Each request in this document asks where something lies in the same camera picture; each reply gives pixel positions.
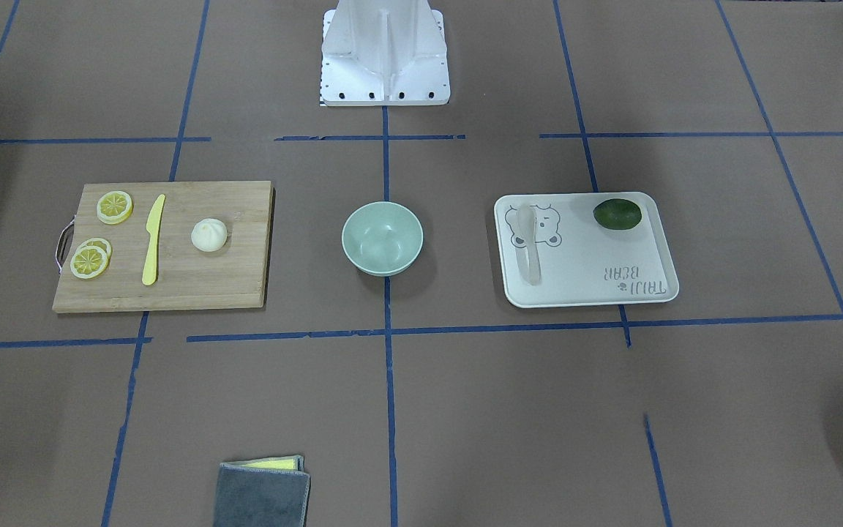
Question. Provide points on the grey folded cloth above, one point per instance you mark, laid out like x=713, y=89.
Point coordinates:
x=270, y=491

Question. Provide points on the hidden lemon slice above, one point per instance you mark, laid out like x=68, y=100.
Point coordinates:
x=101, y=243

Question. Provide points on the upper lemon slice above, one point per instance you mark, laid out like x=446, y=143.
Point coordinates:
x=114, y=207

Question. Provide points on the cream bear-print tray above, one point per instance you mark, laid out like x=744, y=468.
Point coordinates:
x=581, y=262

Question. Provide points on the wooden cutting board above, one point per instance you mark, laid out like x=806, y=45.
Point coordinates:
x=233, y=277

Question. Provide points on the green avocado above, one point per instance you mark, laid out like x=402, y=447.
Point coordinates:
x=618, y=214

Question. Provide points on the white plastic spoon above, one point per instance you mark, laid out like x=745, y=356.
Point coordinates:
x=526, y=219

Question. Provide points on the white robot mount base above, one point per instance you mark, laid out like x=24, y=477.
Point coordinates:
x=384, y=53

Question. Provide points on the light green bowl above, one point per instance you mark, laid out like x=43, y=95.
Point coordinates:
x=382, y=238

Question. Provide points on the yellow plastic knife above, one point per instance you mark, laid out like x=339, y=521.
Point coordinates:
x=152, y=226

